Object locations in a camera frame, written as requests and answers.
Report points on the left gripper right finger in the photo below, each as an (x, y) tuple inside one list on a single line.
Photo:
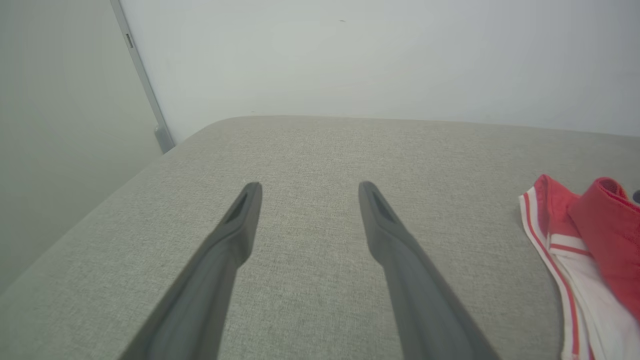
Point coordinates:
[(425, 320)]

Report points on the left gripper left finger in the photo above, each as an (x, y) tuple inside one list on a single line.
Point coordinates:
[(200, 310)]

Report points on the grey metal post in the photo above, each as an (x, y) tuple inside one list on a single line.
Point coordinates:
[(151, 100)]

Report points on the red and white basketball jersey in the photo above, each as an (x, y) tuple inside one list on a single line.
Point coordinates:
[(605, 235)]

